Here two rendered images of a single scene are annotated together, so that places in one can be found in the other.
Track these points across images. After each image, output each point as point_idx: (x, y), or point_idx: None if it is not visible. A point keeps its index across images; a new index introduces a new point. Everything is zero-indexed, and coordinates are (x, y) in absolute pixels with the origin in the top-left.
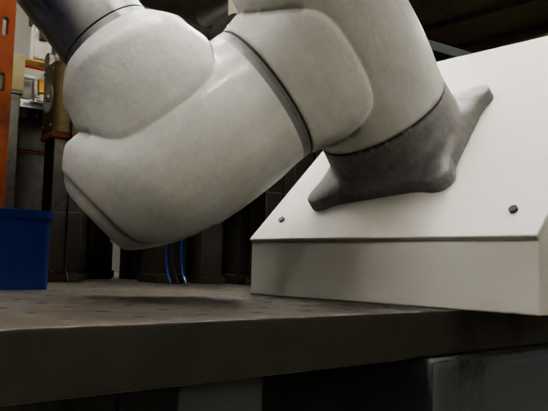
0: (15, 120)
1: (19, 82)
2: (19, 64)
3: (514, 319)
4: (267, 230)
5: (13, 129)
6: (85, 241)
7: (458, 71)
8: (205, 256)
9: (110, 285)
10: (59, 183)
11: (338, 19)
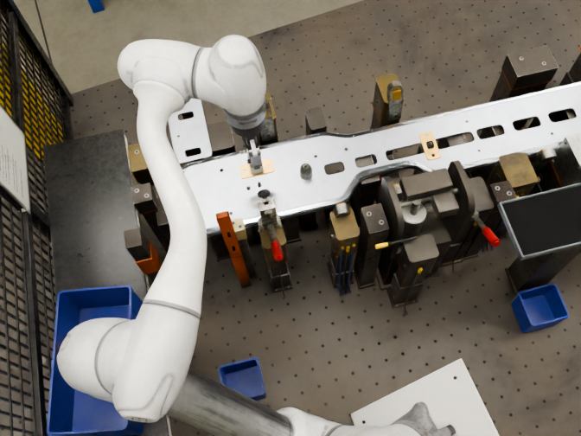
0: (245, 245)
1: (243, 237)
2: (242, 233)
3: None
4: (357, 419)
5: (245, 247)
6: (298, 231)
7: (474, 426)
8: (362, 282)
9: (300, 342)
10: (275, 271)
11: None
